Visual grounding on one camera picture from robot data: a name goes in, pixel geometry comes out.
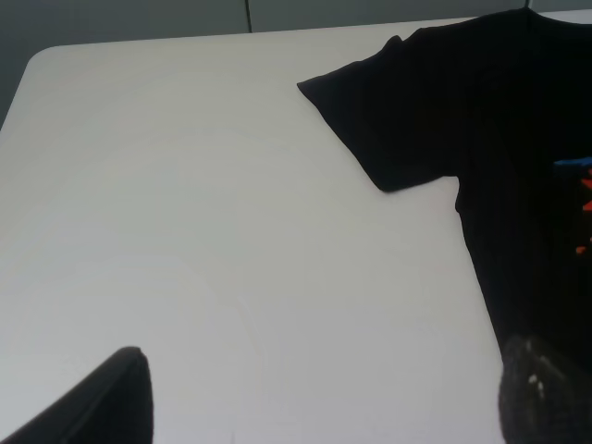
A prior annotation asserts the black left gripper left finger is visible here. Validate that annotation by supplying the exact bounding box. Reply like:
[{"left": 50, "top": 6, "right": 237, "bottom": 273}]
[{"left": 3, "top": 347, "right": 154, "bottom": 444}]

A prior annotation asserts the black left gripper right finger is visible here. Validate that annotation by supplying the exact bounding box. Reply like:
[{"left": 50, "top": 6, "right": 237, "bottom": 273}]
[{"left": 498, "top": 337, "right": 591, "bottom": 444}]

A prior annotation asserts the black printed t-shirt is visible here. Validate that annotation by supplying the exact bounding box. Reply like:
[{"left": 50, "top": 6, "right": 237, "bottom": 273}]
[{"left": 299, "top": 8, "right": 591, "bottom": 368}]

